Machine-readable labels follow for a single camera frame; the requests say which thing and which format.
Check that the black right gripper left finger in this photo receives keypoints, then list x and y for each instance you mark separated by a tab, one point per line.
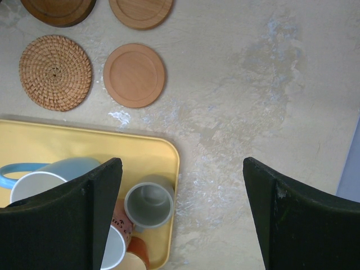
65	227

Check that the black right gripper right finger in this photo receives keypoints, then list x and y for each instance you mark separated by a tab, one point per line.
299	226

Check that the large light blue mug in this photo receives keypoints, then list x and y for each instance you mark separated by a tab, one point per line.
29	179

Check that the large woven rattan coaster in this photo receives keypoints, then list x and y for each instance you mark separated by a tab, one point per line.
55	72

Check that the light wooden round coaster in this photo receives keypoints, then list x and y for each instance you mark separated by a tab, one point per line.
134	75

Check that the small orange cup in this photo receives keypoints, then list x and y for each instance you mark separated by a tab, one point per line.
136	257

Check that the small grey cup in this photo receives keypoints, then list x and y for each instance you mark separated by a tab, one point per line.
150	203

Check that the orange white mug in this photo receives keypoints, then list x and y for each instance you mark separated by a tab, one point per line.
119	237

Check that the yellow plastic tray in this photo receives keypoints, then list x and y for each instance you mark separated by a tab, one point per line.
23	142

